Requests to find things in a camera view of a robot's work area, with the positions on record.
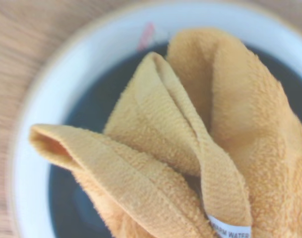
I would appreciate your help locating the yellow terry cloth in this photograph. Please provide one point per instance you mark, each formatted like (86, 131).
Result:
(165, 124)

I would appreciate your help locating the dark blue plate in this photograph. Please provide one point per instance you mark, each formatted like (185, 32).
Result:
(91, 104)

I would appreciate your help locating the large cream plate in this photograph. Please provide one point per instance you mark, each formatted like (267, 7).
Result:
(66, 62)

